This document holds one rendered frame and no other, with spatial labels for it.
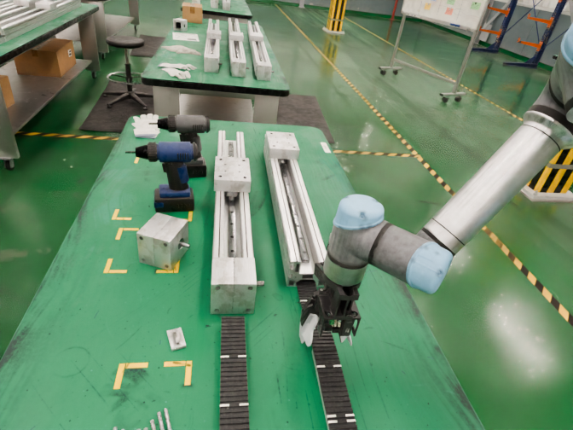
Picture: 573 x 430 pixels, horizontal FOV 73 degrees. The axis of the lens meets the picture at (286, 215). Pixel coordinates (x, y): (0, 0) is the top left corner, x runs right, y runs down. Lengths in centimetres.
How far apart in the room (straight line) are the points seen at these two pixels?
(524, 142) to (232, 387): 67
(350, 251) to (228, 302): 37
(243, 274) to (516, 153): 59
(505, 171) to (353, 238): 29
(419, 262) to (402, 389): 37
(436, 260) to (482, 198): 18
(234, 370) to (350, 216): 38
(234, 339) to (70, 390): 31
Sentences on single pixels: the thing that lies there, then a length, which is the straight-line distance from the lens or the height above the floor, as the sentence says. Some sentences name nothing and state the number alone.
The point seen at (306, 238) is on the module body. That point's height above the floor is 82.
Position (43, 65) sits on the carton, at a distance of 463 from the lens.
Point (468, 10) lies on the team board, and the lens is 639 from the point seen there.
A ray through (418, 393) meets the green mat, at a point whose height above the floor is 78.
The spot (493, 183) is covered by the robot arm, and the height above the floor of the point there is 121.
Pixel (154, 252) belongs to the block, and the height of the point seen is 83.
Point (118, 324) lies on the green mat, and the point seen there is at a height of 78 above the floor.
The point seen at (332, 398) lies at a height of 81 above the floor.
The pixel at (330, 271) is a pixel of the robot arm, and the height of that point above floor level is 104.
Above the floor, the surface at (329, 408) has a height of 81.
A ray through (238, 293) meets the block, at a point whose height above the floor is 85.
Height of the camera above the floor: 148
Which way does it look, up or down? 33 degrees down
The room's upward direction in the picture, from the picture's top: 9 degrees clockwise
